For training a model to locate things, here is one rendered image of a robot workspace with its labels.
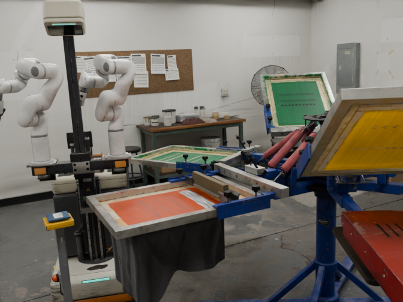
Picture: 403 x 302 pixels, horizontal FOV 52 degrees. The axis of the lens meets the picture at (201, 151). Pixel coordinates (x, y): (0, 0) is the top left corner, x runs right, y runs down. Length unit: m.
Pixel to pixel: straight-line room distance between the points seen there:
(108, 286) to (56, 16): 1.78
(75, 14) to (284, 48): 5.29
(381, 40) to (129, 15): 3.61
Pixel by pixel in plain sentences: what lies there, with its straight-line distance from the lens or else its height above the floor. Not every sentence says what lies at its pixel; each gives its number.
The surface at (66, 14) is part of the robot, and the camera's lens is 2.38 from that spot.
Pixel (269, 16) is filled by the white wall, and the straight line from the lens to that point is 7.13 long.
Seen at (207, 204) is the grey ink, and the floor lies 0.96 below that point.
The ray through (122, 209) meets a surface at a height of 0.95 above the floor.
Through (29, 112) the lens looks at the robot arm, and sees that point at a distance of 2.43.
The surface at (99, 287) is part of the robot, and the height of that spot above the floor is 0.19.
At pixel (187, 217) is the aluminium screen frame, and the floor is 0.98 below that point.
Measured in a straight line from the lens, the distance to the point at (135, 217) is 2.01.
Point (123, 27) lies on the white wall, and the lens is 5.99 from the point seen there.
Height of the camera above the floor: 1.64
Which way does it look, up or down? 11 degrees down
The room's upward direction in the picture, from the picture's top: 3 degrees counter-clockwise
